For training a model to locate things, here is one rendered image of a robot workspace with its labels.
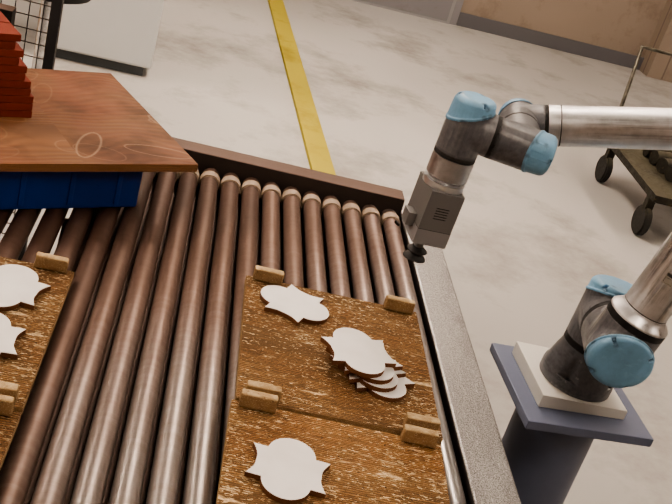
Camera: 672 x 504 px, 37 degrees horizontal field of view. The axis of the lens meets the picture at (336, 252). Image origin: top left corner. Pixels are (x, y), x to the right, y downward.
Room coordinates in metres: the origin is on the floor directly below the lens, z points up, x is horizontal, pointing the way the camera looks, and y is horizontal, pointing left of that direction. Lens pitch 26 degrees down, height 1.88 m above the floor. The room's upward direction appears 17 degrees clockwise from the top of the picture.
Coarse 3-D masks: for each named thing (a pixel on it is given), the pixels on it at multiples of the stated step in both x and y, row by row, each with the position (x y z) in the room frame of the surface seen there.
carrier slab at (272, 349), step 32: (256, 288) 1.70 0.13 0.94; (256, 320) 1.58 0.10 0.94; (288, 320) 1.62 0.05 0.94; (352, 320) 1.69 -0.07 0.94; (384, 320) 1.73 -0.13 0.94; (416, 320) 1.77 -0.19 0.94; (256, 352) 1.48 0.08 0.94; (288, 352) 1.51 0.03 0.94; (320, 352) 1.54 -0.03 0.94; (416, 352) 1.64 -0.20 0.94; (288, 384) 1.42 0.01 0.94; (320, 384) 1.44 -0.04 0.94; (352, 384) 1.47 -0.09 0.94; (416, 384) 1.53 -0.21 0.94; (320, 416) 1.36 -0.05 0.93; (352, 416) 1.38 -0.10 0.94; (384, 416) 1.41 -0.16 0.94
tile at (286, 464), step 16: (256, 448) 1.21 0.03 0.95; (272, 448) 1.23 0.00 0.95; (288, 448) 1.24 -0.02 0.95; (304, 448) 1.25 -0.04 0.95; (256, 464) 1.18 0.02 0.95; (272, 464) 1.19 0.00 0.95; (288, 464) 1.20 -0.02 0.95; (304, 464) 1.21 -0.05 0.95; (320, 464) 1.22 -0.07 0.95; (272, 480) 1.15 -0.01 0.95; (288, 480) 1.16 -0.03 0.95; (304, 480) 1.18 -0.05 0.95; (320, 480) 1.19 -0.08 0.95; (272, 496) 1.13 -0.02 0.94; (288, 496) 1.13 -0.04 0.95; (304, 496) 1.14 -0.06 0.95; (320, 496) 1.16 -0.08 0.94
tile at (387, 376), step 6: (396, 366) 1.53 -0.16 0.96; (402, 366) 1.53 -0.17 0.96; (348, 372) 1.47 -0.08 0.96; (384, 372) 1.49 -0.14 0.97; (390, 372) 1.50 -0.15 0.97; (366, 378) 1.46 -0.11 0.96; (372, 378) 1.46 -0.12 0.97; (378, 378) 1.47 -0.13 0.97; (384, 378) 1.47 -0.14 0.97; (390, 378) 1.48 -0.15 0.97
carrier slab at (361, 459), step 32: (256, 416) 1.30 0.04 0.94; (288, 416) 1.33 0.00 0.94; (224, 448) 1.21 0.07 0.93; (320, 448) 1.27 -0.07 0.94; (352, 448) 1.30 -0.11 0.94; (384, 448) 1.32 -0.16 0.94; (416, 448) 1.35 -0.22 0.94; (224, 480) 1.14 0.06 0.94; (256, 480) 1.16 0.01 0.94; (352, 480) 1.22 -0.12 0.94; (384, 480) 1.24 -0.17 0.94; (416, 480) 1.27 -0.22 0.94
